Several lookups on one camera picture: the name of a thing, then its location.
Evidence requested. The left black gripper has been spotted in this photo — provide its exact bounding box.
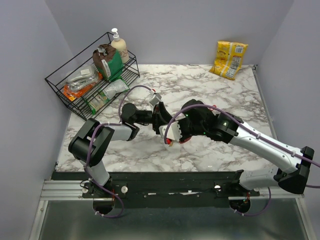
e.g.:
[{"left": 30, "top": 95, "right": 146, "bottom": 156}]
[{"left": 133, "top": 101, "right": 175, "bottom": 135}]

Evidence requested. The metal red key organizer plate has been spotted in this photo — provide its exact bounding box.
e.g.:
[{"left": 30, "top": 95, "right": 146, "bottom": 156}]
[{"left": 179, "top": 136, "right": 192, "bottom": 144}]

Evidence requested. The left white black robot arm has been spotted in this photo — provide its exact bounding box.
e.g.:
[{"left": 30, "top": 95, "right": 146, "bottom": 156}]
[{"left": 68, "top": 101, "right": 172, "bottom": 198}]

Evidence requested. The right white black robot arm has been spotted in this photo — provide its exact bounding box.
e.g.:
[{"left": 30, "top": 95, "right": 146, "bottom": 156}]
[{"left": 180, "top": 99, "right": 314, "bottom": 196}]

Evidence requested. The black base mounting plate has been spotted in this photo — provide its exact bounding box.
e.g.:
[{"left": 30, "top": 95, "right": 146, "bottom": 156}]
[{"left": 52, "top": 171, "right": 269, "bottom": 212}]

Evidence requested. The green white snack packet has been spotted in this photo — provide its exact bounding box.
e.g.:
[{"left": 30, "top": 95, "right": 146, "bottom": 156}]
[{"left": 86, "top": 77, "right": 130, "bottom": 115}]

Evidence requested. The brown green bag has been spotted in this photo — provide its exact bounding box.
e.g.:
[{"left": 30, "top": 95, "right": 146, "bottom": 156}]
[{"left": 92, "top": 44, "right": 124, "bottom": 82}]

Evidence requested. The yellow chips bag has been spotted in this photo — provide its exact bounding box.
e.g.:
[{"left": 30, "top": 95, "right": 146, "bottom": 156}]
[{"left": 209, "top": 40, "right": 249, "bottom": 80}]

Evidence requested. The cream pump lotion bottle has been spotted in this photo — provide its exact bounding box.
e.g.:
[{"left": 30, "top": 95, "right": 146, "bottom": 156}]
[{"left": 111, "top": 28, "right": 130, "bottom": 64}]

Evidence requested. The clear plastic packet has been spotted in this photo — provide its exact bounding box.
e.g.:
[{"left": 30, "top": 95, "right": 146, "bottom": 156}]
[{"left": 66, "top": 65, "right": 99, "bottom": 91}]

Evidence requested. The orange snack packet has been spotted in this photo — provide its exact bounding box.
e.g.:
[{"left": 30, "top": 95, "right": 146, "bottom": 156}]
[{"left": 63, "top": 84, "right": 94, "bottom": 102}]

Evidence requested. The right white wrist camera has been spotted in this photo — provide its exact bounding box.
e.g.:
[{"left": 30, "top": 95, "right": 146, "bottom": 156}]
[{"left": 159, "top": 121, "right": 182, "bottom": 142}]

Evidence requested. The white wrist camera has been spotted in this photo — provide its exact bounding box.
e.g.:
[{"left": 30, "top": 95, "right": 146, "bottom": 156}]
[
  {"left": 148, "top": 93, "right": 162, "bottom": 109},
  {"left": 159, "top": 121, "right": 182, "bottom": 142}
]

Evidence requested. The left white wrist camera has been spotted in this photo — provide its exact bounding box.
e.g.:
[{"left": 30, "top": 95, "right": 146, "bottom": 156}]
[{"left": 148, "top": 93, "right": 162, "bottom": 109}]

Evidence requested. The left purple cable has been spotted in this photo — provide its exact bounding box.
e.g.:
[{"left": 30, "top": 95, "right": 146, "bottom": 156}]
[{"left": 83, "top": 85, "right": 155, "bottom": 219}]

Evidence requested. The black wire rack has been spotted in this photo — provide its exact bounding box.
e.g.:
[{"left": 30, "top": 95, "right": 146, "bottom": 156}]
[{"left": 45, "top": 32, "right": 140, "bottom": 121}]

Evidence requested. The aluminium rail frame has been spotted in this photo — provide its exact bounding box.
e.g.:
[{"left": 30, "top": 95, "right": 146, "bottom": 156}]
[{"left": 30, "top": 179, "right": 316, "bottom": 240}]

